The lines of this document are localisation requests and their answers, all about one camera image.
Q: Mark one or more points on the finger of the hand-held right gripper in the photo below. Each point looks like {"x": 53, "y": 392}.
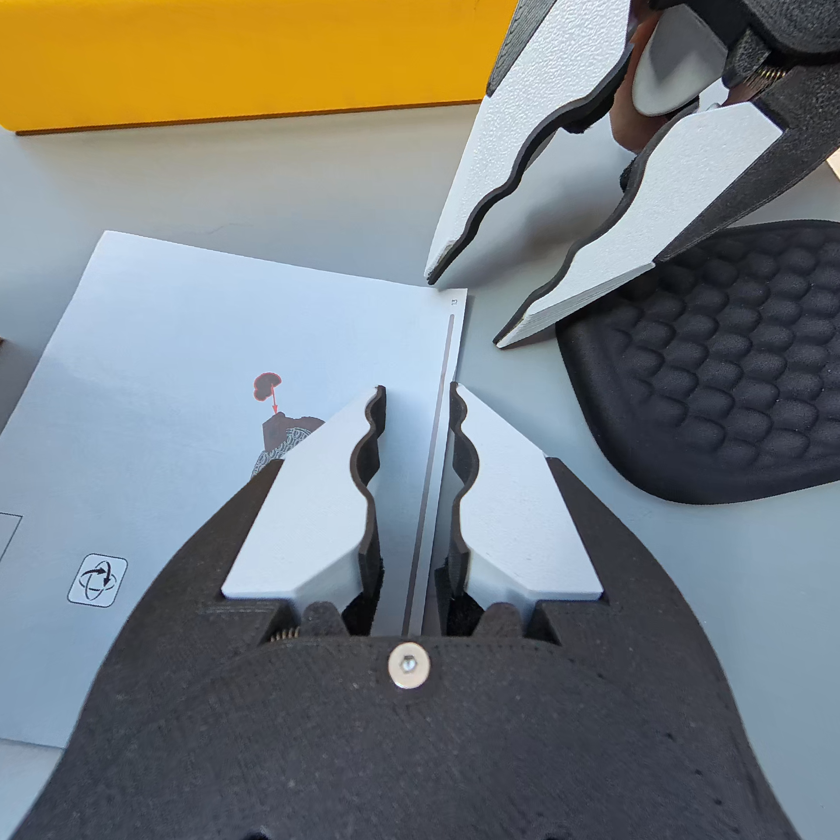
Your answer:
{"x": 689, "y": 177}
{"x": 525, "y": 98}

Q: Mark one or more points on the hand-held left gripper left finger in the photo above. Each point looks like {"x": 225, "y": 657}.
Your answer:
{"x": 302, "y": 525}

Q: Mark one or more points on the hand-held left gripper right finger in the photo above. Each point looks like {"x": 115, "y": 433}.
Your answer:
{"x": 525, "y": 525}

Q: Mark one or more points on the building instruction booklet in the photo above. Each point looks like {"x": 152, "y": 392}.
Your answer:
{"x": 164, "y": 361}

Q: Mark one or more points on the person's right hand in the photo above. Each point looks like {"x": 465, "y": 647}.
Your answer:
{"x": 627, "y": 128}

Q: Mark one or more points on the black textured wrist pad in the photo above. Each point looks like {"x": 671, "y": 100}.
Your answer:
{"x": 722, "y": 380}

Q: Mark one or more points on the yellow plastic bin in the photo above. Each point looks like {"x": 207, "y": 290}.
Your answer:
{"x": 197, "y": 59}

